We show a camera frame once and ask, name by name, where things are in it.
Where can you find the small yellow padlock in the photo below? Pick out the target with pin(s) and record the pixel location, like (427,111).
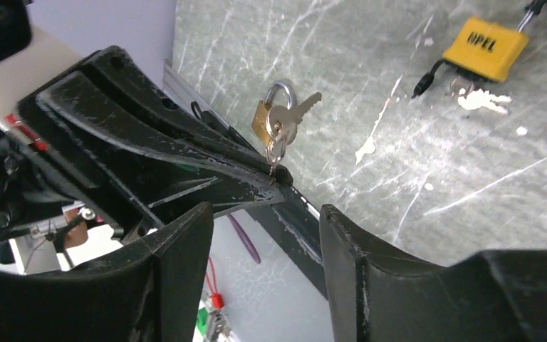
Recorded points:
(482,51)

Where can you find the silver key bunch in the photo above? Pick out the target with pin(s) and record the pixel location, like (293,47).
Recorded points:
(291,119)

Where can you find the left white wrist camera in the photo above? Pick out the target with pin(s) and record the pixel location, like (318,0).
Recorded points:
(30,57)

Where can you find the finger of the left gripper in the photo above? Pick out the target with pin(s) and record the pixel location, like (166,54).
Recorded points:
(106,95)
(131,191)

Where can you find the short shackle brass padlock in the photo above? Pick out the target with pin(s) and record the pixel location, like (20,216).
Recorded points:
(266,121)

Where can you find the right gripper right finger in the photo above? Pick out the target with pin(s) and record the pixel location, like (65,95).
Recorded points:
(377,292)

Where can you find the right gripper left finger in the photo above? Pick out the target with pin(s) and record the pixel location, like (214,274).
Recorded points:
(148,290)

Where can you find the person behind the rig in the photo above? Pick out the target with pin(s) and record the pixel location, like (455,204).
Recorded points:
(77,235)

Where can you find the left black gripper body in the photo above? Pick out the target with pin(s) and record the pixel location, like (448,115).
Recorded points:
(74,162)

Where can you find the keys of yellow padlock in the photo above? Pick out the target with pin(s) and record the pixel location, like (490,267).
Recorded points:
(471,97)

